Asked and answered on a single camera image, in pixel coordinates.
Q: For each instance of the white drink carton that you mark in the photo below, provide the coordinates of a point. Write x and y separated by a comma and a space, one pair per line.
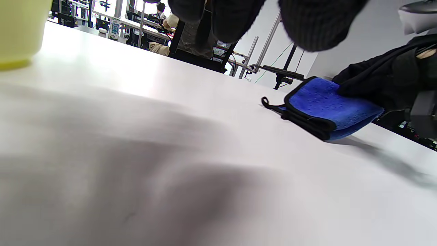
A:
114, 30

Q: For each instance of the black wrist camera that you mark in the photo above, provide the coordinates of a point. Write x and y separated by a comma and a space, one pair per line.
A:
423, 112

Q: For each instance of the yellow perforated plastic basket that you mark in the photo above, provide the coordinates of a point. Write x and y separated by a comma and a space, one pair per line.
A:
20, 30

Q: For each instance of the black metal stand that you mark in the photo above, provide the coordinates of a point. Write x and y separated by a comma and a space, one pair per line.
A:
280, 72

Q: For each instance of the person's right forearm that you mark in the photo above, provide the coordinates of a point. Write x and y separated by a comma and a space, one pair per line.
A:
426, 53

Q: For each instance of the person's right hand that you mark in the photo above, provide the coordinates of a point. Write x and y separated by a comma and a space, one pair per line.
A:
382, 78

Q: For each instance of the black mesh equipment cabinet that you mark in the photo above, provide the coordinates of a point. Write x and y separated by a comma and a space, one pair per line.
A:
65, 20

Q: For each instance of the black mesh office chair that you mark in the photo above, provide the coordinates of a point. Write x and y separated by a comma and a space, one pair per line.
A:
199, 61

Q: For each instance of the grey-backed blue hand towel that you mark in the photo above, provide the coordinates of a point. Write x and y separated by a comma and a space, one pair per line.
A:
324, 106

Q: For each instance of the person's left hand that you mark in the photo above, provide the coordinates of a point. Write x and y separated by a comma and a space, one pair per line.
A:
317, 24

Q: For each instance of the dark brown low table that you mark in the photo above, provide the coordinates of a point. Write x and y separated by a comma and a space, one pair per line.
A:
88, 31

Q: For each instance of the white earbuds case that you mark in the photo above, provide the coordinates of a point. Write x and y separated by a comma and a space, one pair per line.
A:
102, 30

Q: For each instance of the grey metal post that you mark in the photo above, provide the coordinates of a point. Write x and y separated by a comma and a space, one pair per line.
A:
141, 24

